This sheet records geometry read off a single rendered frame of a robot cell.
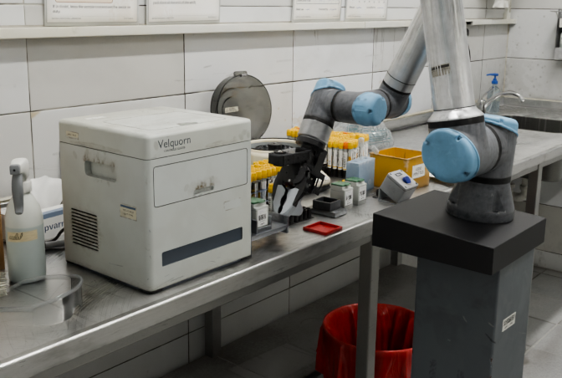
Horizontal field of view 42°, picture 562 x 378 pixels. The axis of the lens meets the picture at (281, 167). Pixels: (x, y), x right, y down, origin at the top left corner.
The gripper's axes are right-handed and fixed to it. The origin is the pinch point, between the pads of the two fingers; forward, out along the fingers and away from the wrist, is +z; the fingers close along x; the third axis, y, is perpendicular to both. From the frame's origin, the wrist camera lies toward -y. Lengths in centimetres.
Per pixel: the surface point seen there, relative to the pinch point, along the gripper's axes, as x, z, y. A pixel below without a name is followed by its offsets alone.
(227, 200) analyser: -4.5, 2.7, -23.5
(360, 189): 1.7, -18.0, 31.8
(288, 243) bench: -4.6, 5.0, 0.9
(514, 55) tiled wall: 55, -152, 218
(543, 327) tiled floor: 0, -14, 208
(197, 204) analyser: -4.5, 6.1, -30.9
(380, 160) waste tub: 8, -31, 47
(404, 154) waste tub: 8, -38, 58
